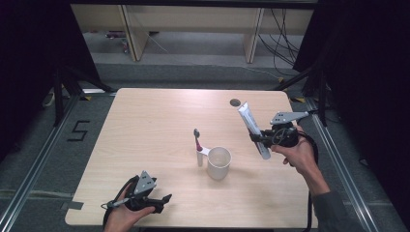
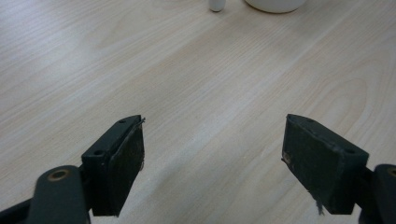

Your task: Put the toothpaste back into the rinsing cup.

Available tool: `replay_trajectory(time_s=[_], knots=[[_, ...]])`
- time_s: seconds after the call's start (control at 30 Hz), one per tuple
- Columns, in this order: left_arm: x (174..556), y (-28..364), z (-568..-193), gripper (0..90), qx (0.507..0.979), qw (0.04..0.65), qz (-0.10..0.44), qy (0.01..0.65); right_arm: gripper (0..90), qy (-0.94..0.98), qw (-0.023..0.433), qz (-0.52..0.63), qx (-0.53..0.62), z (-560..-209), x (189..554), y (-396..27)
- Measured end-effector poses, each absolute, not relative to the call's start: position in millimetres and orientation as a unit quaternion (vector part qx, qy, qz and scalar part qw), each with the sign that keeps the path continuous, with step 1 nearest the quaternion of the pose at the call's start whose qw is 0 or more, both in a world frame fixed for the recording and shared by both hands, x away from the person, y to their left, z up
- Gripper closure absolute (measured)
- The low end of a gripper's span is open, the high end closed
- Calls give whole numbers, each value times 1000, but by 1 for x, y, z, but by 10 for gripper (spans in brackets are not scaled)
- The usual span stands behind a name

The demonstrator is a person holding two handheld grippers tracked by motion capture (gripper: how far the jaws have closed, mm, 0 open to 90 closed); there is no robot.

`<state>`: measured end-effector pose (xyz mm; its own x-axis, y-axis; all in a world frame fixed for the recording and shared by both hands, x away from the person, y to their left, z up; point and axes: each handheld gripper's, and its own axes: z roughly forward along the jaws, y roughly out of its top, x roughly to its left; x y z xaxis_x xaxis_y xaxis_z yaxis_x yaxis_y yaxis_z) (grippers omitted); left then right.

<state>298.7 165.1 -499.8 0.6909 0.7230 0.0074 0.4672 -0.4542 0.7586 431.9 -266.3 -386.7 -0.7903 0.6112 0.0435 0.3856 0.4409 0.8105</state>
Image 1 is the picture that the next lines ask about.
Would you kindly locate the black curtain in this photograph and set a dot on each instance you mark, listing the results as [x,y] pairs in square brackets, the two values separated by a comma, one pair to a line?
[370,80]
[29,64]

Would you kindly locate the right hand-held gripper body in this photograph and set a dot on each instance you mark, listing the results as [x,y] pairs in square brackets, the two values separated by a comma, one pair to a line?
[285,137]

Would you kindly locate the white purple toothpaste tube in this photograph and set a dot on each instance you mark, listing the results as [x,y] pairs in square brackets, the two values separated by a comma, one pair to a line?
[249,122]

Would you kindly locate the person's left hand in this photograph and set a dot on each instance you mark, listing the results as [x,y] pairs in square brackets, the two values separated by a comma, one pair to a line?
[121,219]

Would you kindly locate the person's right hand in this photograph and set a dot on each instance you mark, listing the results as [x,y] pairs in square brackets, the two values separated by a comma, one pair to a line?
[303,158]

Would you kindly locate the light wooden desk frame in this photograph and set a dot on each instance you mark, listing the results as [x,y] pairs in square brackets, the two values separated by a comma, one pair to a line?
[193,17]

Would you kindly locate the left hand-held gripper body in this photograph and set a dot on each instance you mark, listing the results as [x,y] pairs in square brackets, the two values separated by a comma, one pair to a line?
[145,183]

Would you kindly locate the black tape strip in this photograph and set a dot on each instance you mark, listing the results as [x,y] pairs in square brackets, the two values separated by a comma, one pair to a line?
[73,205]

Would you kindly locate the pink toothbrush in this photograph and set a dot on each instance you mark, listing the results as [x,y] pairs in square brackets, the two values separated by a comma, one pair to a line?
[197,141]

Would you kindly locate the aluminium floor rail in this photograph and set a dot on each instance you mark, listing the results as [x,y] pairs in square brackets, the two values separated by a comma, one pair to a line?
[35,167]
[341,167]

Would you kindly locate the black metal stand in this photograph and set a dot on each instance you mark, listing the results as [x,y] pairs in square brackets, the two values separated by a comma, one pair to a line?
[58,100]
[322,96]

